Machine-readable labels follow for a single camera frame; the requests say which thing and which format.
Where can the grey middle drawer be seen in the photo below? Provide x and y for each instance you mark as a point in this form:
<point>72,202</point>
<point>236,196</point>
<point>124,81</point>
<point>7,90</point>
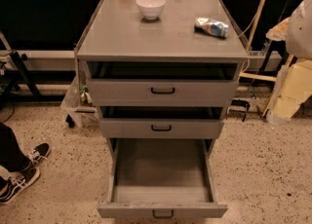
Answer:
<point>160,122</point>

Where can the grey top drawer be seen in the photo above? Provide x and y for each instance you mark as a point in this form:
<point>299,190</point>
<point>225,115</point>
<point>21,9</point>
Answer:
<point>125,83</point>

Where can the black trouser leg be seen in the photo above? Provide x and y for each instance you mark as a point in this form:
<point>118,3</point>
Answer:
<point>11,158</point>

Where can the wooden easel frame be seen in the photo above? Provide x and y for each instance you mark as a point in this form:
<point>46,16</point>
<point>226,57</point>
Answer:
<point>273,12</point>

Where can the black metal stand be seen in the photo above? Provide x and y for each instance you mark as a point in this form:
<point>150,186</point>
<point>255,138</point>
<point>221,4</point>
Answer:
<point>16,59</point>

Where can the grey drawer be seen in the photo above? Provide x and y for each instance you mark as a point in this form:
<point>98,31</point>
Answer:
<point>161,179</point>
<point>160,122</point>
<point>125,83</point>

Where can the white bowl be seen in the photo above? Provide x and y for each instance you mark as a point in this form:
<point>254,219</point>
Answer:
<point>150,9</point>

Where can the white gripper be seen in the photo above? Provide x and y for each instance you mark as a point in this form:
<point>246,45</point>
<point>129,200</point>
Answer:
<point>300,34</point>

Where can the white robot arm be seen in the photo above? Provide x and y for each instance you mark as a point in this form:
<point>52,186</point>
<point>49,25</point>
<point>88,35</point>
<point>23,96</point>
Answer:
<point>299,33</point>

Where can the clear plastic bin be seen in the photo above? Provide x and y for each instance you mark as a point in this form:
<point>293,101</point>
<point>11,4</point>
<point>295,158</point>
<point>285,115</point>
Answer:
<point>79,114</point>

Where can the grey bottom drawer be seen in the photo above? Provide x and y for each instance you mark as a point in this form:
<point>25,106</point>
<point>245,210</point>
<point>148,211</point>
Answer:
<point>161,179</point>

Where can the grey drawer cabinet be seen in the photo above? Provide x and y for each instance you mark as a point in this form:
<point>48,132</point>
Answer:
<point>119,32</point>

